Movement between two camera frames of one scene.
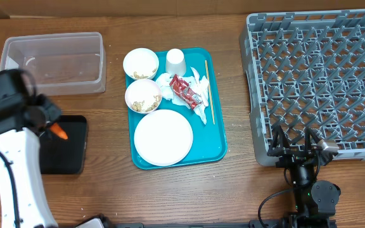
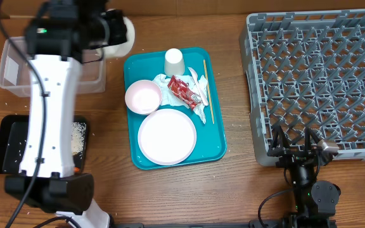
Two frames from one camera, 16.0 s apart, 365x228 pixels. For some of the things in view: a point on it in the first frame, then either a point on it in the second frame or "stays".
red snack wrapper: x=183 y=89 stays
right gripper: x=291 y=155 stays
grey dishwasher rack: x=322 y=70 stays
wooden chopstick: x=211 y=103 stays
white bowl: x=140 y=63 -> x=119 y=49
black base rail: x=253 y=223 stays
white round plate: x=163 y=137 stays
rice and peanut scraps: x=139 y=106 -> x=78 y=134
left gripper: x=54 y=111 -> x=118 y=27
